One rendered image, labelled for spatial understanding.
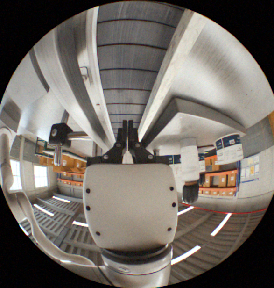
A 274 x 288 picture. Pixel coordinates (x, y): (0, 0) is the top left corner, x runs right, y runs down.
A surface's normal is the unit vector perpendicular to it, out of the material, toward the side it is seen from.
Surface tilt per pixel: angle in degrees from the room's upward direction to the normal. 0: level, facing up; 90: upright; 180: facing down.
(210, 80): 0
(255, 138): 90
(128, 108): 0
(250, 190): 90
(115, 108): 0
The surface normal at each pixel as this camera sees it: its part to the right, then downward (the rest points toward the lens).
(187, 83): 0.04, 0.97
